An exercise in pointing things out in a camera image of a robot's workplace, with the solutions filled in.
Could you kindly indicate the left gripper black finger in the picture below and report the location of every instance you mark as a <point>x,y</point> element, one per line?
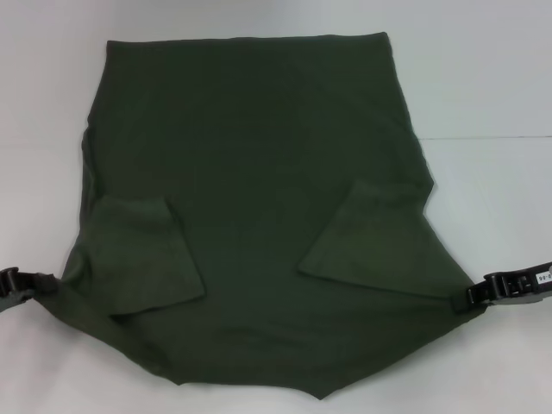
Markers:
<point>26,282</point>
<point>13,299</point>

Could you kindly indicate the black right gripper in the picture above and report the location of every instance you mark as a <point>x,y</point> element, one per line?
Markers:
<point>544,284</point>

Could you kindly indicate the dark green t-shirt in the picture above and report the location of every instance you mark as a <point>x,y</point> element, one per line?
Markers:
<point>259,172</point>

